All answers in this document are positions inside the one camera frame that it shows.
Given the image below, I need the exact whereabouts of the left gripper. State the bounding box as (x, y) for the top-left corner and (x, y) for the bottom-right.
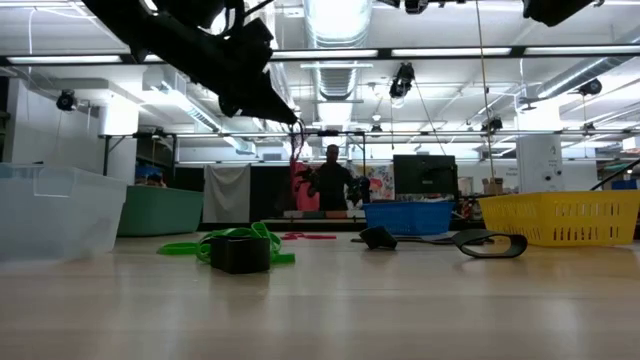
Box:
(192, 18), (300, 126)

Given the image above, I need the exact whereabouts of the clear plastic container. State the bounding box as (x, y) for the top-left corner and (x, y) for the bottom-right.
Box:
(0, 162), (129, 265)

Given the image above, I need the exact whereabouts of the green rubber band bunch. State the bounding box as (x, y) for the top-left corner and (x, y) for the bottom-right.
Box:
(194, 221), (296, 266)

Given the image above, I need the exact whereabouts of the grey hanging cloth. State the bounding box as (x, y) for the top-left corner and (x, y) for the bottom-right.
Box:
(202, 163), (252, 224)

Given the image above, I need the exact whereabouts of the person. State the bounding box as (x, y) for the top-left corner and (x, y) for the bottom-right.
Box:
(308, 143), (357, 212)

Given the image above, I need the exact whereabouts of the pink hanging cloth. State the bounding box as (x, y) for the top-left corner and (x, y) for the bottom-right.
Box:
(292, 160), (321, 212)

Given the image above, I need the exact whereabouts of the blue storage bin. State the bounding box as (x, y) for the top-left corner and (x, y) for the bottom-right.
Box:
(133, 164), (165, 187)

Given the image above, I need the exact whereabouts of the floral hanging cloth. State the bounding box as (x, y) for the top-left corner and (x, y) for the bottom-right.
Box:
(352, 164), (396, 202)

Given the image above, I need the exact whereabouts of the teal plastic basket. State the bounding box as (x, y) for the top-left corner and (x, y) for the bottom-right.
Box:
(117, 184), (205, 238)

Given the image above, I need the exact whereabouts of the blue plastic basket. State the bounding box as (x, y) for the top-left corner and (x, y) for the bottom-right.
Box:
(362, 199), (456, 237)

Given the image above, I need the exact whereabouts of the cardboard box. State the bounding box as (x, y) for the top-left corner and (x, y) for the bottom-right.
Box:
(480, 177), (505, 196)

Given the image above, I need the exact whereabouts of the white cylindrical appliance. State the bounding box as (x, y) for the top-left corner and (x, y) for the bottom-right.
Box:
(515, 133), (565, 194)

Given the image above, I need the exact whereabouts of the small black block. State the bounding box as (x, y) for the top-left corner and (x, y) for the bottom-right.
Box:
(452, 228), (529, 260)

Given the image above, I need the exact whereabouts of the yellow plastic basket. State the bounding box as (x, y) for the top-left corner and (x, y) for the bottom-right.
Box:
(474, 189), (640, 247)

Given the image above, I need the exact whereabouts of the black distant workstation frame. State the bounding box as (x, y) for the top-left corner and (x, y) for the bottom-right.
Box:
(97, 128), (640, 176)

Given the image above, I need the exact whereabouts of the silver ventilation duct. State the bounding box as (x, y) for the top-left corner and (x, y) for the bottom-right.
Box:
(302, 0), (375, 146)

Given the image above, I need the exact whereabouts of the black aluminium table frame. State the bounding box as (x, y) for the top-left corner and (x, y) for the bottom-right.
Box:
(197, 218), (481, 234)

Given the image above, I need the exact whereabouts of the black slanted post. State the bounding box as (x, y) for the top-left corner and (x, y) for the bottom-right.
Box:
(585, 153), (640, 193)

